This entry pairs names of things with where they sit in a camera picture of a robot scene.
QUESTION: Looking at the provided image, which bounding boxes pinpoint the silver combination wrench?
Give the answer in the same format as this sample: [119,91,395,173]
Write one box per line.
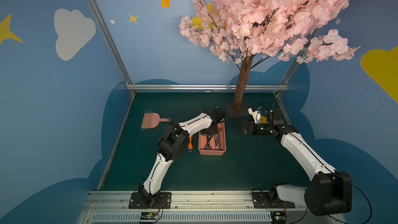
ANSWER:
[203,135,214,150]

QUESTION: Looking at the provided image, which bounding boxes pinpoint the orange handled adjustable wrench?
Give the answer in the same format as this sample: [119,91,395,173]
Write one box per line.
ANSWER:
[188,136,193,152]

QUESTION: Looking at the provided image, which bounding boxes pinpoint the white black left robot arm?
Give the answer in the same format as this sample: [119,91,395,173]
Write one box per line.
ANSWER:
[138,107,226,207]

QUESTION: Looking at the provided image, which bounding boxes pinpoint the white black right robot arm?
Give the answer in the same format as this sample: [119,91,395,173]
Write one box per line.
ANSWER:
[243,108,352,216]

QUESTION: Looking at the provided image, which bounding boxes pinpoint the pink plastic storage box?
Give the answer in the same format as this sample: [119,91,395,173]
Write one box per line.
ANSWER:
[198,123,227,156]

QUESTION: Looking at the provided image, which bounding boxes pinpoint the yellow black work glove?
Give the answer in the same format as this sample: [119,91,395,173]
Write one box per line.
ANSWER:
[261,116,268,123]

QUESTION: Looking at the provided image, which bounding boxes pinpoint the pink hand brush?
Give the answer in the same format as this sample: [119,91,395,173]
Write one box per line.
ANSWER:
[141,110,172,130]

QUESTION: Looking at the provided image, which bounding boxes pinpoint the right green circuit board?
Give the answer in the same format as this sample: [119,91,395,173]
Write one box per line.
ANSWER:
[271,212,287,224]

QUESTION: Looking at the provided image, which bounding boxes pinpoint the green circuit board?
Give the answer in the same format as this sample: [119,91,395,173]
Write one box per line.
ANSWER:
[140,212,158,221]
[271,212,287,224]

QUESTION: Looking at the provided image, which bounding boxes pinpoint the pink artificial blossom tree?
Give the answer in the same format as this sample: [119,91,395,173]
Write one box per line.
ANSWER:
[179,0,356,111]

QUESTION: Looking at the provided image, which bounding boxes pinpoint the left green circuit board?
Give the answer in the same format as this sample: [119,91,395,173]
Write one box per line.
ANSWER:
[140,212,158,221]

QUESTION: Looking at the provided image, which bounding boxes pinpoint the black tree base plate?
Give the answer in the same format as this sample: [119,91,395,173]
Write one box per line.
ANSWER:
[226,102,249,119]

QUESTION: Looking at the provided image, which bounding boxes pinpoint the aluminium back frame rail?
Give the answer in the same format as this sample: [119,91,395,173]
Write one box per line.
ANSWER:
[124,84,289,92]

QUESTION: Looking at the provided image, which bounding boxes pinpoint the aluminium right corner post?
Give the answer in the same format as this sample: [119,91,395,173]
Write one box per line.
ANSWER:
[280,29,319,91]

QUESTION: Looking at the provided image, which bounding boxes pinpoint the aluminium corner post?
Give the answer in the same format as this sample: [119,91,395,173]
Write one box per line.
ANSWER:
[280,29,319,91]
[86,0,136,97]

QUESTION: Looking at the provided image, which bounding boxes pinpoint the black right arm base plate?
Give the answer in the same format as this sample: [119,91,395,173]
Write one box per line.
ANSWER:
[251,190,295,209]

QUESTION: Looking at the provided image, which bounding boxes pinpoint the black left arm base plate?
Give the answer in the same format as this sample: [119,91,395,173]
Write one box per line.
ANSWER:
[128,192,172,209]

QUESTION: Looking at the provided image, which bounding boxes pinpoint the aluminium front rail platform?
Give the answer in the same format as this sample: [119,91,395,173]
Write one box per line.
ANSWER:
[77,190,345,224]

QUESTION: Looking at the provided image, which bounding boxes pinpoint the aluminium left corner post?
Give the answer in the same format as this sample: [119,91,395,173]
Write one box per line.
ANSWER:
[86,0,136,97]

